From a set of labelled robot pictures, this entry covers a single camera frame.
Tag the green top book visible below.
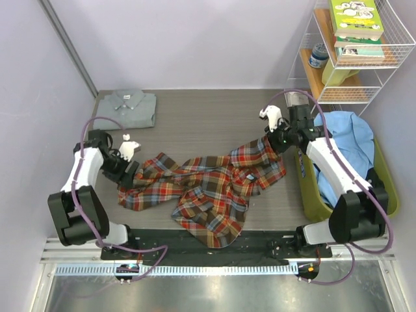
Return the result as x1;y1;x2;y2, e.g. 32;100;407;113
328;0;384;40

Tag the green laundry basket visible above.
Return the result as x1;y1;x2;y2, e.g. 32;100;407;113
294;138;400;223

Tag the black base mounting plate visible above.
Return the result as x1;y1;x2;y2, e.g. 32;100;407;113
60;227;333;261

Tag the blue white jar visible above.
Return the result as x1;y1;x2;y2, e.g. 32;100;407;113
308;43;329;69

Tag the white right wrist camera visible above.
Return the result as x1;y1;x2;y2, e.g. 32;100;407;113
259;105;282;133

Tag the white slotted cable duct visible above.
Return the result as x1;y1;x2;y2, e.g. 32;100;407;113
55;263;298;277

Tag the yellow green cloth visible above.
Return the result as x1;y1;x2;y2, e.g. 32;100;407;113
321;61;360;86

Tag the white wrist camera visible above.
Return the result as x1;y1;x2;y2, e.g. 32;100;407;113
259;105;282;133
118;133;141;161

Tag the white wire shelf rack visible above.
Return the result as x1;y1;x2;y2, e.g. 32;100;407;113
285;1;415;116

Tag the folded grey shirt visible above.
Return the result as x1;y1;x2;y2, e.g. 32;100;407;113
96;89;157;129

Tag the red brown plaid shirt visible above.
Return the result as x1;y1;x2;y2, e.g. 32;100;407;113
118;136;286;249

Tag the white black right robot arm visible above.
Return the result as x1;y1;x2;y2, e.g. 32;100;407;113
259;105;394;257

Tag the light blue shirt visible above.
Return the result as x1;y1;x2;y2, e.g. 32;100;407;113
313;111;374;207

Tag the black garment in basket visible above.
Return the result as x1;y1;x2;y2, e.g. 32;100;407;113
366;168;385;190

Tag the aluminium frame rail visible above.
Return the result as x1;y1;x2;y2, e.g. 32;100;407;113
40;230;395;267

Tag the clear plastic bag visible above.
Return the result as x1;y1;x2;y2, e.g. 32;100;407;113
285;90;311;108

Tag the grey wall corner strip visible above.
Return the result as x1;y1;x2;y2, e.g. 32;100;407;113
37;0;98;98

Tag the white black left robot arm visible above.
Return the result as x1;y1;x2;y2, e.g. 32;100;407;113
47;130;141;259

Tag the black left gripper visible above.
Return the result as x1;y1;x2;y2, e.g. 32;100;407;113
99;149;138;189

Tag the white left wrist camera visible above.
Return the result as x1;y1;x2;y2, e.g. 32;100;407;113
118;133;141;161

